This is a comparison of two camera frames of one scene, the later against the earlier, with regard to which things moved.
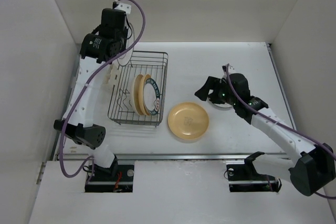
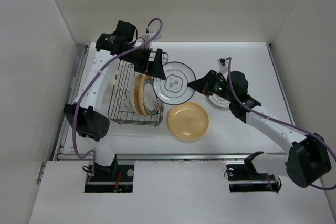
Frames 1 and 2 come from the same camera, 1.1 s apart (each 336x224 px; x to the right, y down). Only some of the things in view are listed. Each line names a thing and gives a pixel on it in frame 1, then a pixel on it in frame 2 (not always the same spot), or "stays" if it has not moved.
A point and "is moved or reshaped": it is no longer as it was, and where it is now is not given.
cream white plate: (135, 93) stays
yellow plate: (143, 82) stays
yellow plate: (188, 120) stays
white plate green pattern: (124, 59) is moved or reshaped
